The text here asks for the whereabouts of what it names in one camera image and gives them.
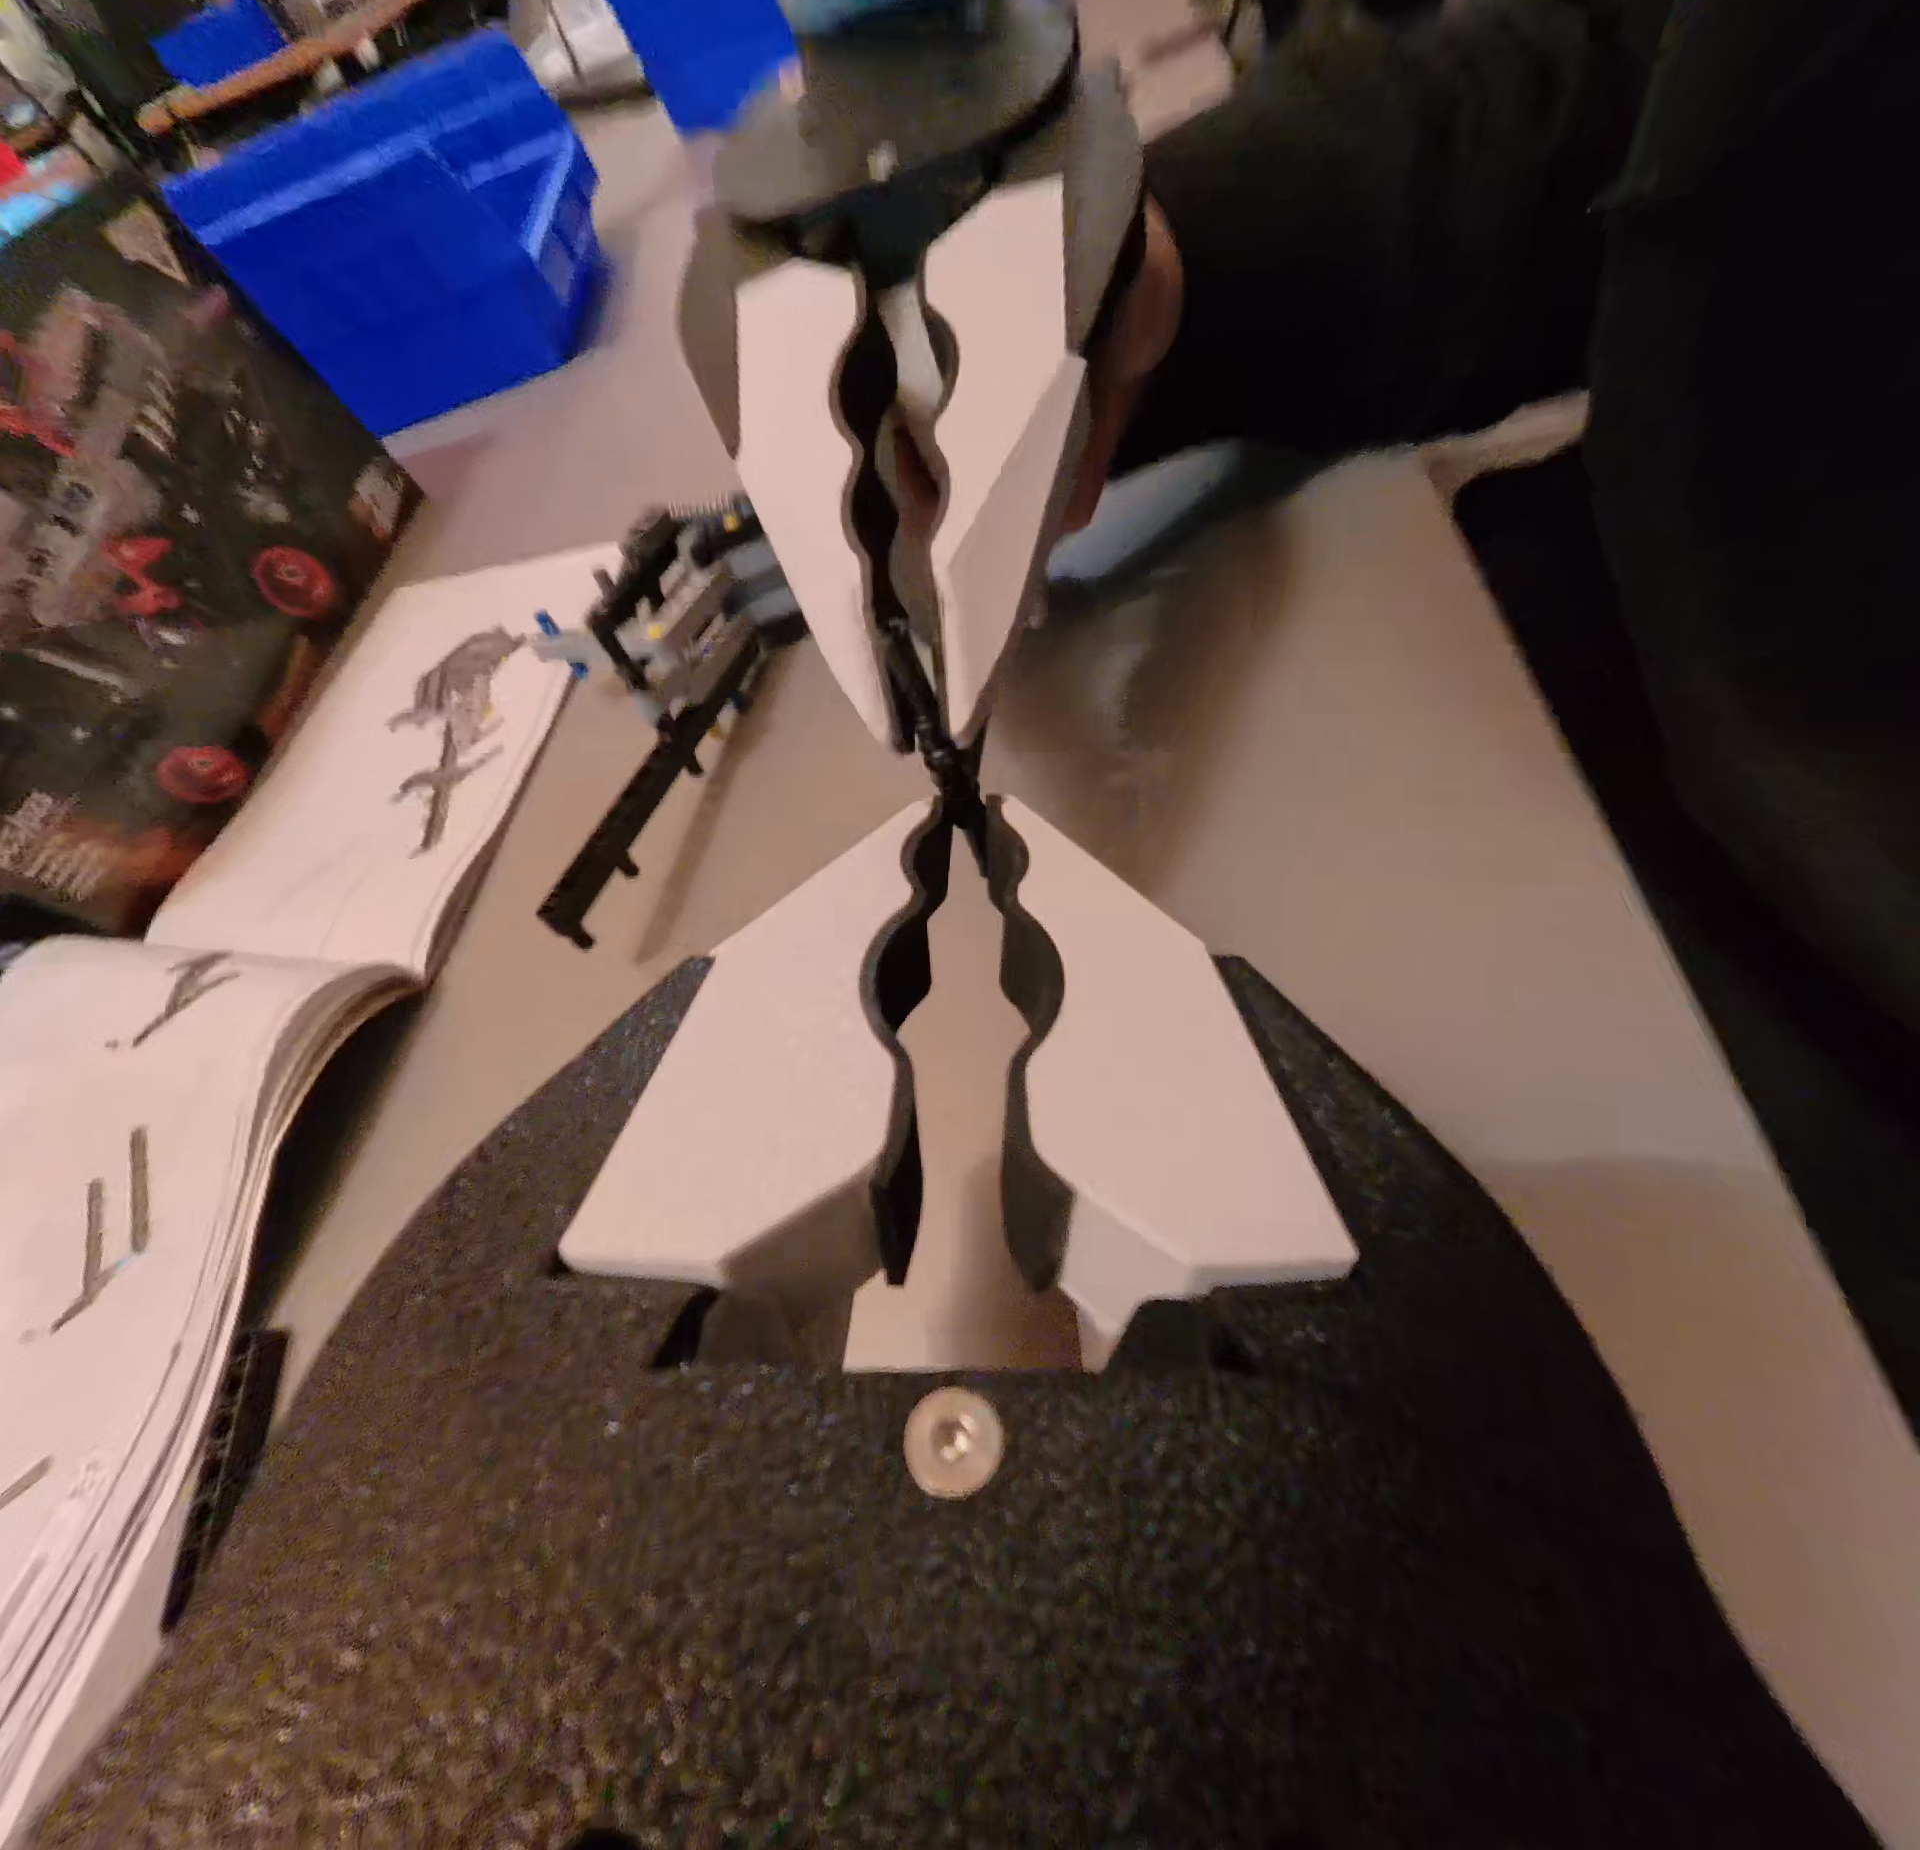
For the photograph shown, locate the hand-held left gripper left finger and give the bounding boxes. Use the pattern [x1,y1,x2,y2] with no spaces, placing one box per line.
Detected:
[557,797,961,1288]

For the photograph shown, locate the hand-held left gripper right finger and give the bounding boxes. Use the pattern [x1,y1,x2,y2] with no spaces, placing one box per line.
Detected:
[966,797,1361,1372]

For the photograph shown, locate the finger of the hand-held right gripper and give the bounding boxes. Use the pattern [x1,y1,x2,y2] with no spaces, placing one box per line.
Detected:
[737,257,924,758]
[895,182,1097,745]

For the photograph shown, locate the partly built toy model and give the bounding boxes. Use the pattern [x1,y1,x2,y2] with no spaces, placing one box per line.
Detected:
[536,491,812,952]

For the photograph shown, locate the black toy axle pin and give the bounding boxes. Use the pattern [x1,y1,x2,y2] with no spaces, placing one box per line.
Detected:
[882,620,992,892]

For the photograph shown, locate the person's right forearm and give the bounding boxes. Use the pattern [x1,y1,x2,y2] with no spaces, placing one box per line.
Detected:
[1116,0,1697,477]

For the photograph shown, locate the person's right hand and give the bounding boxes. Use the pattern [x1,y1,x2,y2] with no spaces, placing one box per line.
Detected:
[1054,201,1187,539]

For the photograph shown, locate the blue plastic bin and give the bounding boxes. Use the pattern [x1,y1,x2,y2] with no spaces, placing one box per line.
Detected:
[150,0,285,88]
[596,0,799,135]
[157,32,610,437]

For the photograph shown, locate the open instruction booklet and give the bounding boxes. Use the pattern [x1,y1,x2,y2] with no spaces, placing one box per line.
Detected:
[0,536,632,1836]

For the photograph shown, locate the short black toy beam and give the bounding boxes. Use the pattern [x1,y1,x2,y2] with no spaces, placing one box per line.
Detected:
[163,1325,290,1634]

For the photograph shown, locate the black toy truck box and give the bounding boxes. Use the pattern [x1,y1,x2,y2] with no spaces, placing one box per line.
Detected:
[0,176,425,940]

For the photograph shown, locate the person's black clothed torso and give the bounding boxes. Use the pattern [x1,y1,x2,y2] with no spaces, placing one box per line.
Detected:
[1440,0,1920,1447]

